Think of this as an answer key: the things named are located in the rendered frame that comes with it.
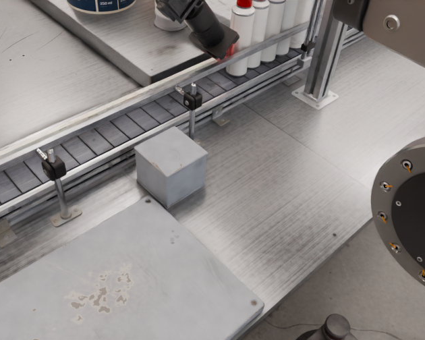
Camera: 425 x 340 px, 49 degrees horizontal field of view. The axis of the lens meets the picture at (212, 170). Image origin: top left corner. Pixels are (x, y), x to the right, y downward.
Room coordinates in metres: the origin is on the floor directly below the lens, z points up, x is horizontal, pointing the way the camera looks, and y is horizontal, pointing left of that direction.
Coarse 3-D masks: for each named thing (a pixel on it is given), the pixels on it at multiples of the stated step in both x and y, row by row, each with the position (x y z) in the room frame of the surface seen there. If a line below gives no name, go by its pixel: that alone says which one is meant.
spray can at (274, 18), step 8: (272, 0) 1.02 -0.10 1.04; (280, 0) 1.02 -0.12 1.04; (272, 8) 1.02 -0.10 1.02; (280, 8) 1.02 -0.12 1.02; (272, 16) 1.02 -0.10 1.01; (280, 16) 1.02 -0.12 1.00; (272, 24) 1.02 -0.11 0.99; (280, 24) 1.03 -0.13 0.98; (272, 32) 1.02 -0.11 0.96; (272, 48) 1.02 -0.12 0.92; (264, 56) 1.02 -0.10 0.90; (272, 56) 1.02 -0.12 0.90
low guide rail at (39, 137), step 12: (216, 60) 0.96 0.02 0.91; (180, 72) 0.89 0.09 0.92; (192, 72) 0.90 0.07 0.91; (156, 84) 0.83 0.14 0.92; (132, 96) 0.78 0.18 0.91; (108, 108) 0.74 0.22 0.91; (72, 120) 0.69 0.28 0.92; (84, 120) 0.70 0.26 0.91; (48, 132) 0.65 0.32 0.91; (24, 144) 0.61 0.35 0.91; (0, 156) 0.57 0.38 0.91
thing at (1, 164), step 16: (320, 16) 1.13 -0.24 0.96; (288, 32) 1.03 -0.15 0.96; (256, 48) 0.95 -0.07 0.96; (224, 64) 0.87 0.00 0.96; (176, 80) 0.79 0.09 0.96; (192, 80) 0.81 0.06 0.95; (144, 96) 0.72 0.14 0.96; (160, 96) 0.74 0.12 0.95; (112, 112) 0.67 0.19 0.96; (80, 128) 0.61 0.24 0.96; (48, 144) 0.57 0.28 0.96; (0, 160) 0.52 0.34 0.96; (16, 160) 0.53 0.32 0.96
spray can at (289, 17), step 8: (288, 0) 1.05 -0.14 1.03; (296, 0) 1.06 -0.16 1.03; (288, 8) 1.05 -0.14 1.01; (296, 8) 1.07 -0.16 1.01; (288, 16) 1.05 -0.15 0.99; (288, 24) 1.06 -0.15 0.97; (280, 32) 1.05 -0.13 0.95; (288, 40) 1.06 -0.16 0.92; (280, 48) 1.05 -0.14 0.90; (288, 48) 1.07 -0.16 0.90; (280, 56) 1.05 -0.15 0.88
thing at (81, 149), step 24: (216, 72) 0.95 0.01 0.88; (264, 72) 0.98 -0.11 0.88; (168, 96) 0.84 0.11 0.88; (216, 96) 0.86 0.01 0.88; (120, 120) 0.74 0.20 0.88; (144, 120) 0.75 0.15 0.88; (168, 120) 0.76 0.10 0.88; (72, 144) 0.66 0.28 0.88; (96, 144) 0.66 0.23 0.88; (120, 144) 0.67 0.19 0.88; (24, 168) 0.58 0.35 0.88; (72, 168) 0.59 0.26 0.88; (0, 192) 0.52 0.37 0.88; (24, 192) 0.52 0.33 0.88
